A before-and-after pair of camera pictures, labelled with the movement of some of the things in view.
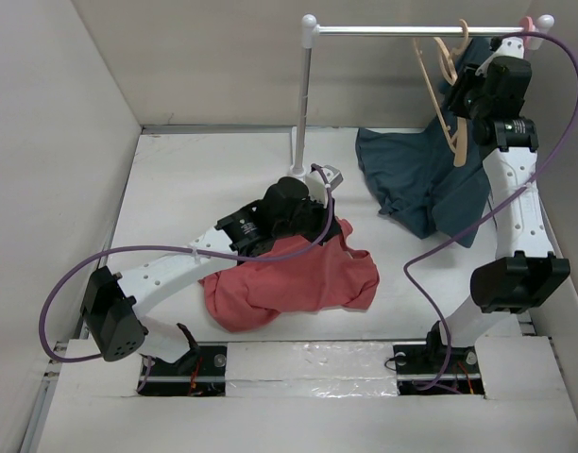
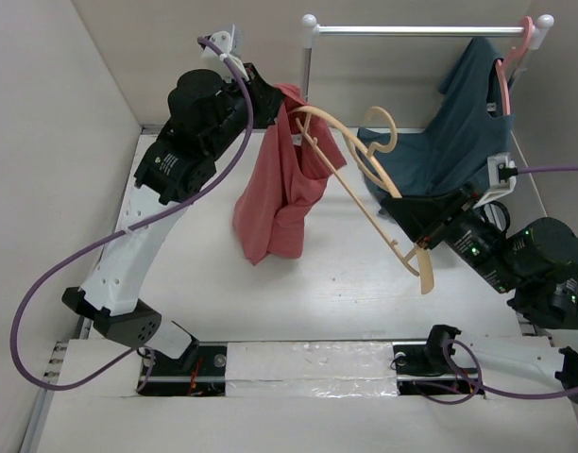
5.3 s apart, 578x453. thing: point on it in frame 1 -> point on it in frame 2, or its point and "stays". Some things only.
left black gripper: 321,216 -> 264,97
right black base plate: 422,364 stays
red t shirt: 328,276 -> 289,175
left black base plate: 200,372 stays
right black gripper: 467,78 -> 420,212
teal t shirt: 430,177 stays
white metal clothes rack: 533,30 stays
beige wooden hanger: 456,139 -> 389,185
